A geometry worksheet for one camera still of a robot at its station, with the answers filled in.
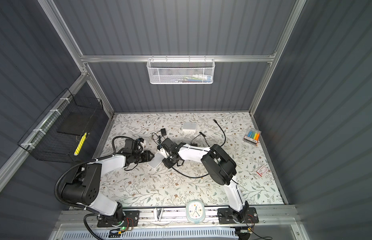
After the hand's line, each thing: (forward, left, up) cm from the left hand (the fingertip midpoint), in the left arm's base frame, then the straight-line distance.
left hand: (151, 156), depth 95 cm
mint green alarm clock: (-33, -26, +1) cm, 42 cm away
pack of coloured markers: (+11, -70, +1) cm, 71 cm away
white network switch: (+23, -26, 0) cm, 35 cm away
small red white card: (-14, -68, 0) cm, 69 cm away
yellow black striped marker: (-6, +28, +25) cm, 38 cm away
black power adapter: (+20, -7, 0) cm, 21 cm away
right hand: (-5, -11, -2) cm, 12 cm away
